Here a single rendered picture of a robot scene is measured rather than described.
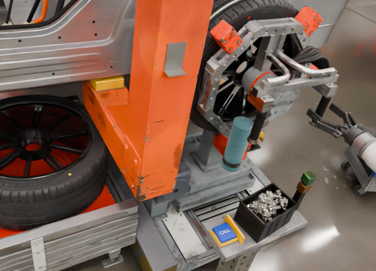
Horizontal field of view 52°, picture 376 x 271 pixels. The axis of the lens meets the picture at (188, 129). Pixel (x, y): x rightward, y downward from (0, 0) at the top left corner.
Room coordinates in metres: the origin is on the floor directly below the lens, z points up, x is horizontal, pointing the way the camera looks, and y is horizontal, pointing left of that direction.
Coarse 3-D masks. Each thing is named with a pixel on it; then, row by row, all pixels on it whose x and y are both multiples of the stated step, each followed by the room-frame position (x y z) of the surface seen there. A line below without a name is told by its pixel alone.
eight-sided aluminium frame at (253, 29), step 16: (240, 32) 1.40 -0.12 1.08; (256, 32) 1.37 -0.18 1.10; (272, 32) 1.43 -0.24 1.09; (288, 32) 1.48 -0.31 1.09; (304, 32) 1.54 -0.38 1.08; (240, 48) 1.34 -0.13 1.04; (208, 64) 1.32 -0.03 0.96; (224, 64) 1.32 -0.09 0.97; (304, 64) 1.59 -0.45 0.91; (208, 80) 1.33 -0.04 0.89; (208, 96) 1.29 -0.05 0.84; (208, 112) 1.29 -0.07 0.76; (224, 128) 1.37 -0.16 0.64
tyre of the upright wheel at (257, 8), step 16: (224, 0) 1.52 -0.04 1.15; (240, 0) 1.51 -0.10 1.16; (256, 0) 1.51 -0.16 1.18; (272, 0) 1.54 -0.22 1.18; (224, 16) 1.42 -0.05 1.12; (240, 16) 1.43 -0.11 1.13; (256, 16) 1.48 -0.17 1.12; (272, 16) 1.53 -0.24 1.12; (288, 16) 1.58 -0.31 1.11; (208, 32) 1.38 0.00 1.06; (208, 48) 1.36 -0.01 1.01; (192, 112) 1.35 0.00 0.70; (256, 112) 1.59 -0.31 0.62; (208, 128) 1.42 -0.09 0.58
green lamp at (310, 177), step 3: (309, 171) 1.18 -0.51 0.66; (303, 174) 1.16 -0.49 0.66; (306, 174) 1.16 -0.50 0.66; (309, 174) 1.16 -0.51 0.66; (312, 174) 1.16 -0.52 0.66; (303, 177) 1.15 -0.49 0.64; (306, 177) 1.14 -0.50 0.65; (309, 177) 1.14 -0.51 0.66; (312, 177) 1.14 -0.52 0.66; (315, 177) 1.15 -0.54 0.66; (303, 180) 1.15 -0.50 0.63; (306, 180) 1.14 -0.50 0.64; (309, 180) 1.13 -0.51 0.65; (312, 180) 1.14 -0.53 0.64; (306, 183) 1.13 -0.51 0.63; (309, 183) 1.14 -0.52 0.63; (312, 183) 1.15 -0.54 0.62
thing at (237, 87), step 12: (288, 36) 1.63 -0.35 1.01; (288, 48) 1.67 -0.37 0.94; (240, 60) 1.51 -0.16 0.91; (252, 60) 1.60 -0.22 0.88; (228, 72) 1.47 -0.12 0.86; (240, 72) 1.57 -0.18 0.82; (276, 72) 1.70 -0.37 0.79; (228, 84) 1.48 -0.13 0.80; (240, 84) 1.53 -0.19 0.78; (216, 96) 1.65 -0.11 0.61; (228, 96) 1.49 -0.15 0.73; (240, 96) 1.67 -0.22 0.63; (216, 108) 1.53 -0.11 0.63; (228, 108) 1.57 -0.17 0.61; (240, 108) 1.57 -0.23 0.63; (252, 108) 1.58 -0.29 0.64
